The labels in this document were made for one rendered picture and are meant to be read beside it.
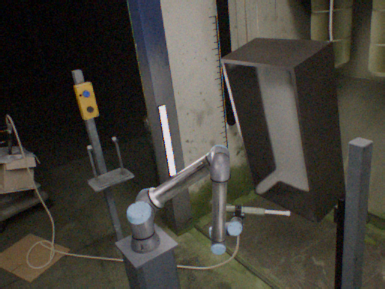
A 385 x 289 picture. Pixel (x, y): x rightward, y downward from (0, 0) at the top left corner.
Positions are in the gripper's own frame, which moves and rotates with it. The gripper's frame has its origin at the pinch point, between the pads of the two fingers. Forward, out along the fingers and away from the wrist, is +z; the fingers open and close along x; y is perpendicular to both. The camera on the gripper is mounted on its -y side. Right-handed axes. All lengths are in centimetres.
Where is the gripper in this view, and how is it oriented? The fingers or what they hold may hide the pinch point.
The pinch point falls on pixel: (239, 213)
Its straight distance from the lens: 285.5
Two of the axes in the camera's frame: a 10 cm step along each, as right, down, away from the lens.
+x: 9.7, 0.3, -2.2
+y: -0.1, 10.0, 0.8
